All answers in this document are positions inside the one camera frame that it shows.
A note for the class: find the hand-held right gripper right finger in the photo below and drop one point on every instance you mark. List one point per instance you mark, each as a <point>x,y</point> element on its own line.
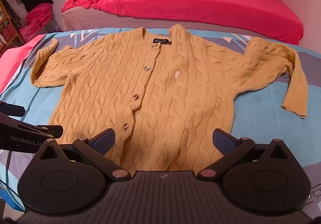
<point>224,142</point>

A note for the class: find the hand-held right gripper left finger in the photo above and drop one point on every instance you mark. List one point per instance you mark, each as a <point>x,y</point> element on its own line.
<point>104,142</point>

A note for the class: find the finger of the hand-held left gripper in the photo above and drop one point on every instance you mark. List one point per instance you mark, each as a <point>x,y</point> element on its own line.
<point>54,131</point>
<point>13,110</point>

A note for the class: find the pink fleece blanket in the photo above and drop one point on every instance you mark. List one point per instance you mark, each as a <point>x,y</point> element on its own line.
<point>15,58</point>

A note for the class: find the wooden shelf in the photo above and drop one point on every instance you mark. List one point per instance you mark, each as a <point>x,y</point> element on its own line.
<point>8,35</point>

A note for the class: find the red bedsheet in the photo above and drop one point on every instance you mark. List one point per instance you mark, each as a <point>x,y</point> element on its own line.
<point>200,0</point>

